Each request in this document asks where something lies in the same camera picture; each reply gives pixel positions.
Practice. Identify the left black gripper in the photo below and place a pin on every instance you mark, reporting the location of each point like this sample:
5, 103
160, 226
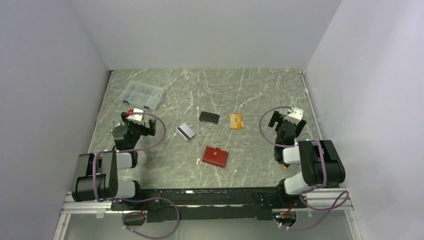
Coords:
144, 129

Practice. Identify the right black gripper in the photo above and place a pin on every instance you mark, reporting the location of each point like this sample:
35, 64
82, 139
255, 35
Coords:
274, 118

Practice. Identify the white magnetic stripe card stack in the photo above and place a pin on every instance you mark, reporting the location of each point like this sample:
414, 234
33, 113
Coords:
185, 131

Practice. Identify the red leather wallet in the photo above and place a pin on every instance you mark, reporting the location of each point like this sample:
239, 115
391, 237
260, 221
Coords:
215, 156

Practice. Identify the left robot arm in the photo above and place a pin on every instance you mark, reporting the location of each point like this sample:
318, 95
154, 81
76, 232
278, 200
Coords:
96, 174

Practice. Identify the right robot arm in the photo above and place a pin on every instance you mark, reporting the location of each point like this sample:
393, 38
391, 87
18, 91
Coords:
319, 162

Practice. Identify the orange card stack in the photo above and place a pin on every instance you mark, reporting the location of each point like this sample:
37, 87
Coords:
236, 121

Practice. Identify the black card holder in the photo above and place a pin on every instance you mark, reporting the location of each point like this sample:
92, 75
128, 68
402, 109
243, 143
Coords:
209, 117

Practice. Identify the clear plastic organizer box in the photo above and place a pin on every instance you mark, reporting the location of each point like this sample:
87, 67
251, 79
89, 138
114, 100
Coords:
142, 94

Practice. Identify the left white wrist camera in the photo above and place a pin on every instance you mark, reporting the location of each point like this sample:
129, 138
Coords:
135, 115

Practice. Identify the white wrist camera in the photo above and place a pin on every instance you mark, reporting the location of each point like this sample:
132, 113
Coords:
294, 115
135, 115

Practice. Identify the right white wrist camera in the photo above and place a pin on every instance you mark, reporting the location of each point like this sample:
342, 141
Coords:
294, 115

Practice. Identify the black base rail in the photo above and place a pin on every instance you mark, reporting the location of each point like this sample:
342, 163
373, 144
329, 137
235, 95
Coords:
260, 203

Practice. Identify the aluminium frame rail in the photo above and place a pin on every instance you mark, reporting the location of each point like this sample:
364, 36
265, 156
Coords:
324, 198

